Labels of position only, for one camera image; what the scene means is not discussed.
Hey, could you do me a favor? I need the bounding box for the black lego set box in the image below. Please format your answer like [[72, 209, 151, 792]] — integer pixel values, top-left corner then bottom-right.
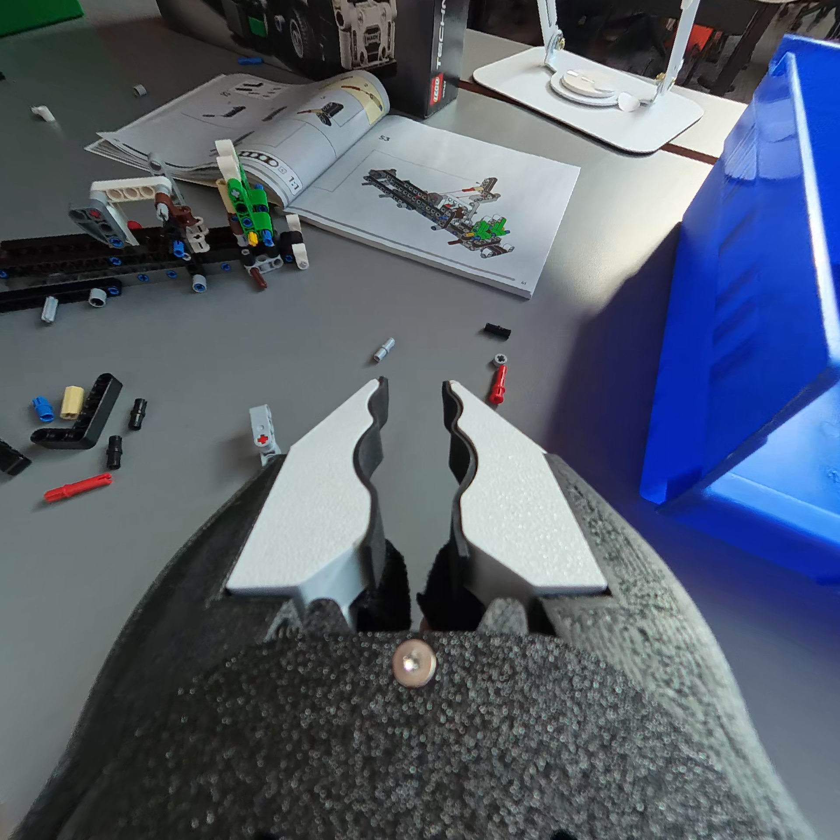
[[155, 0, 470, 119]]

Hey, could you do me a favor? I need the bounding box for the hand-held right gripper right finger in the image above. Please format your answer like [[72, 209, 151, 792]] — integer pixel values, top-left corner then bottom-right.
[[441, 379, 609, 634]]

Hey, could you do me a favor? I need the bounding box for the black L-shaped lego beam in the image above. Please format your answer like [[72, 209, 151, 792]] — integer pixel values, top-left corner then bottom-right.
[[31, 373, 123, 450]]

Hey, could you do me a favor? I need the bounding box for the partly built lego chassis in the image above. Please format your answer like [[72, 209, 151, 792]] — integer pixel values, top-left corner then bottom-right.
[[0, 139, 309, 326]]

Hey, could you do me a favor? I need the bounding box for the blue plastic storage bin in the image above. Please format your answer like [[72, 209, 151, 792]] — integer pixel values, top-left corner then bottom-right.
[[640, 33, 840, 585]]

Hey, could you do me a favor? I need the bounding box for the green board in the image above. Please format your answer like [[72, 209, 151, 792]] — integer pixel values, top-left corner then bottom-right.
[[0, 0, 85, 37]]

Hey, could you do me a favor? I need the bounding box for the white lamp base stand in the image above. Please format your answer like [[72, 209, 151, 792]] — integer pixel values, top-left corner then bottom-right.
[[472, 0, 705, 156]]

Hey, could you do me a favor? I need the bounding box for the red lego axle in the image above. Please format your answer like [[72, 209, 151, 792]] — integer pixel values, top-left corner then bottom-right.
[[44, 473, 114, 503]]

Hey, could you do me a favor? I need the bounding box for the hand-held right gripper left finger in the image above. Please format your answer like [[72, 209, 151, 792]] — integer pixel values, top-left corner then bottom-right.
[[224, 377, 389, 632]]

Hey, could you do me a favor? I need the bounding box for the open instruction booklet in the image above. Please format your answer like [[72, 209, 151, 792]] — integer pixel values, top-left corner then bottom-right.
[[85, 70, 581, 301]]

